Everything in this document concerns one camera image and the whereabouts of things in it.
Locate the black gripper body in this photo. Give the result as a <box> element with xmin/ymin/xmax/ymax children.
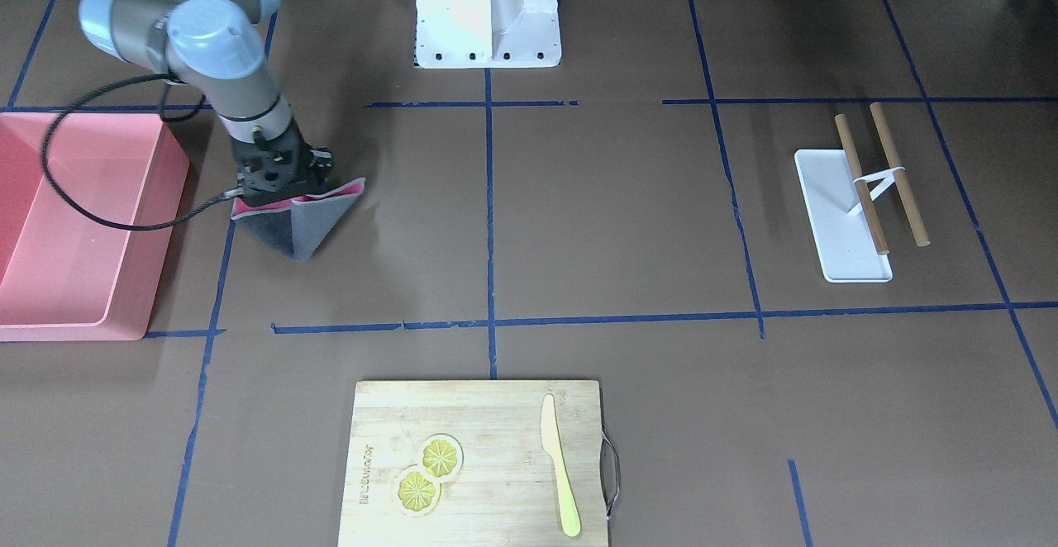
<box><xmin>231</xmin><ymin>126</ymin><xmax>334</xmax><ymax>207</ymax></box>

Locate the magenta and grey cloth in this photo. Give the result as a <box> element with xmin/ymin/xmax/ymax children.
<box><xmin>231</xmin><ymin>178</ymin><xmax>367</xmax><ymax>262</ymax></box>

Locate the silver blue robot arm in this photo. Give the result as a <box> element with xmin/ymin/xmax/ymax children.
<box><xmin>79</xmin><ymin>0</ymin><xmax>333</xmax><ymax>206</ymax></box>

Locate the pink plastic bin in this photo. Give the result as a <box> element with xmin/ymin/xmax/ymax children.
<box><xmin>1</xmin><ymin>112</ymin><xmax>189</xmax><ymax>341</ymax></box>

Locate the upper lemon slice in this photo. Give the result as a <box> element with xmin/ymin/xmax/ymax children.
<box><xmin>417</xmin><ymin>433</ymin><xmax>464</xmax><ymax>484</ymax></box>

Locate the yellow plastic knife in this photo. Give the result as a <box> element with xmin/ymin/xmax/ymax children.
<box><xmin>540</xmin><ymin>393</ymin><xmax>582</xmax><ymax>537</ymax></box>

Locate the bamboo cutting board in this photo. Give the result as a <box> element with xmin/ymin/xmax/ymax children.
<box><xmin>336</xmin><ymin>380</ymin><xmax>609</xmax><ymax>546</ymax></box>

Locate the white rack tray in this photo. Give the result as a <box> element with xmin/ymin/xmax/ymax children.
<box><xmin>794</xmin><ymin>149</ymin><xmax>893</xmax><ymax>282</ymax></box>

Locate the wooden rack rod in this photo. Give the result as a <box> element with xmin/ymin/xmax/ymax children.
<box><xmin>834</xmin><ymin>114</ymin><xmax>889</xmax><ymax>256</ymax></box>
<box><xmin>869</xmin><ymin>102</ymin><xmax>931</xmax><ymax>247</ymax></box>

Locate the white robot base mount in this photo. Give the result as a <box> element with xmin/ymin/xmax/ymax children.
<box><xmin>413</xmin><ymin>0</ymin><xmax>563</xmax><ymax>69</ymax></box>

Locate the metal cutting board handle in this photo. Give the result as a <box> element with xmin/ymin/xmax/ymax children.
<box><xmin>601</xmin><ymin>423</ymin><xmax>622</xmax><ymax>524</ymax></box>

